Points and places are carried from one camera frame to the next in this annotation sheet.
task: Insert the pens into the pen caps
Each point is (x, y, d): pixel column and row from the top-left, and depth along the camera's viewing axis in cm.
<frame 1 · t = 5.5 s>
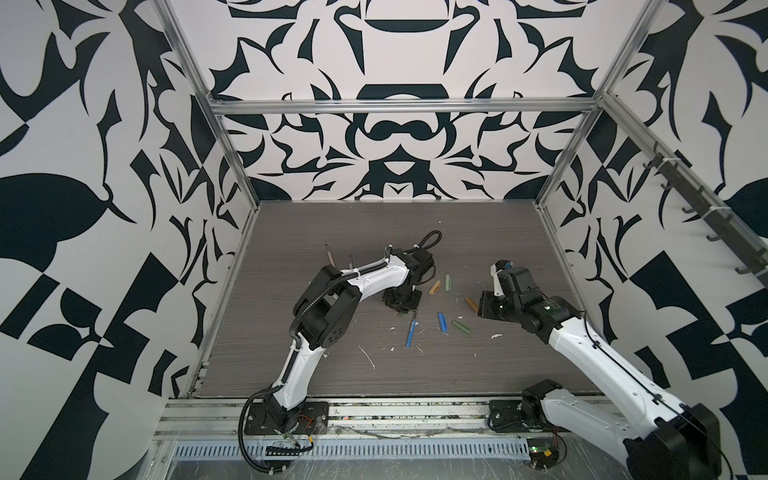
left hand: (407, 304, 92), fingers closed
right hand: (480, 299, 81), fingers closed
blue pen: (410, 335, 89), on the table
blue pen cap: (443, 322, 91), point 2 cm above the table
dark green pen cap: (462, 327, 91), on the table
tan pen cap: (435, 287, 98), point 2 cm above the table
light green pen cap: (447, 283, 100), on the table

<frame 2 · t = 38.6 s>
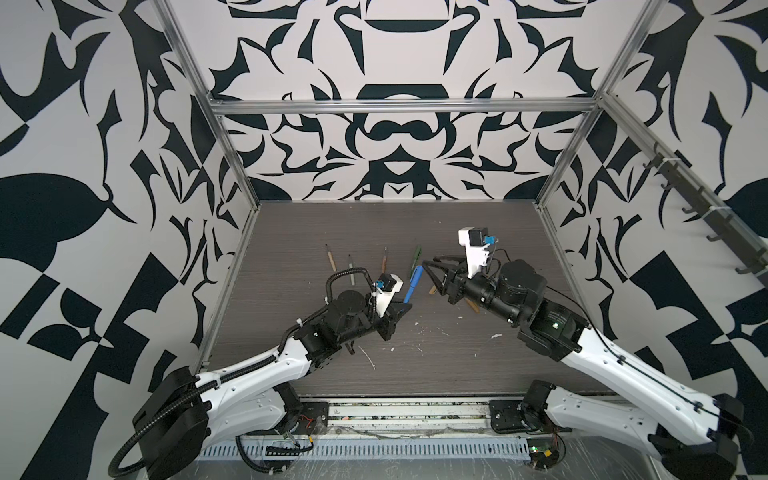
left hand: (411, 298, 73), fingers closed
right hand: (430, 261, 62), fingers open
blue pen: (417, 274, 70), point 29 cm above the table
dark green pen: (417, 255, 107), on the table
brown pen: (385, 259, 104), point 2 cm above the table
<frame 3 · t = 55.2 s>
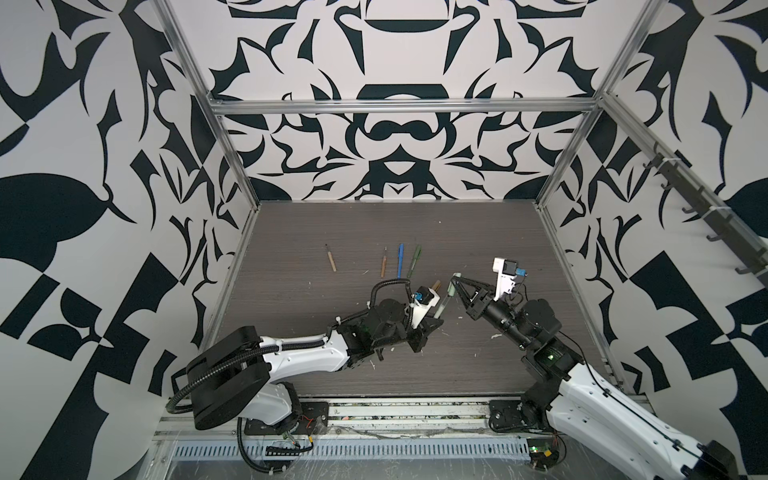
left hand: (444, 314, 74), fingers closed
right hand: (455, 280, 68), fingers closed
blue pen: (400, 259, 106), on the table
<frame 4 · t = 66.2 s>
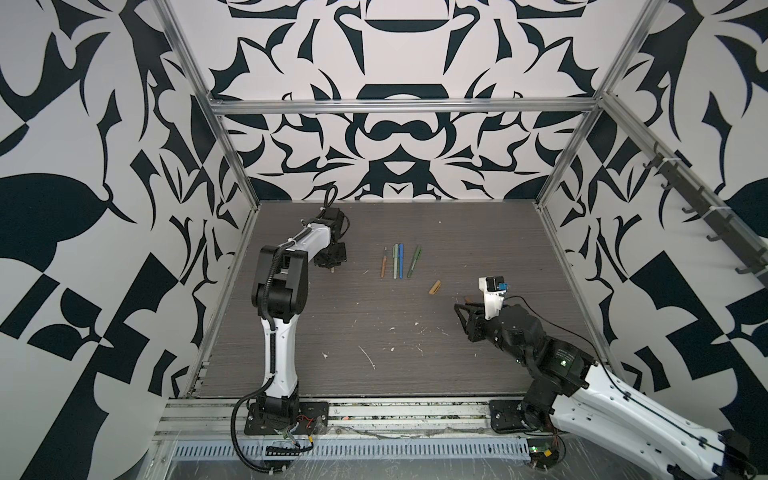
left hand: (333, 257, 102), fingers closed
right hand: (460, 306, 74), fingers open
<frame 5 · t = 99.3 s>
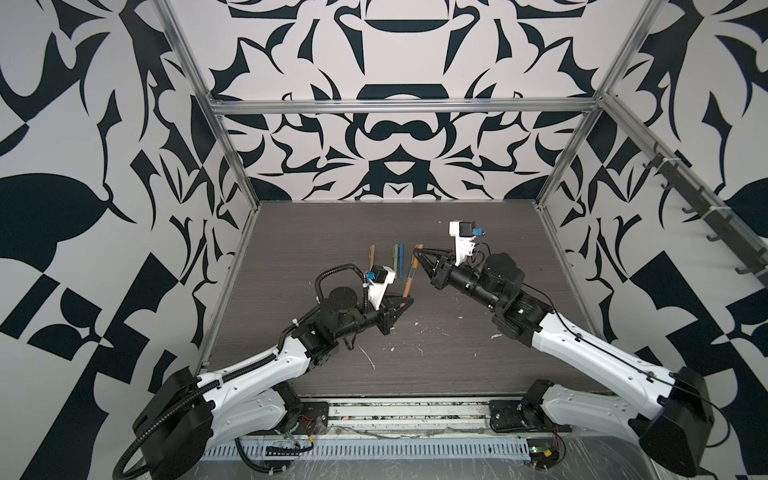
left hand: (413, 293, 71), fingers closed
right hand: (417, 252, 66), fingers closed
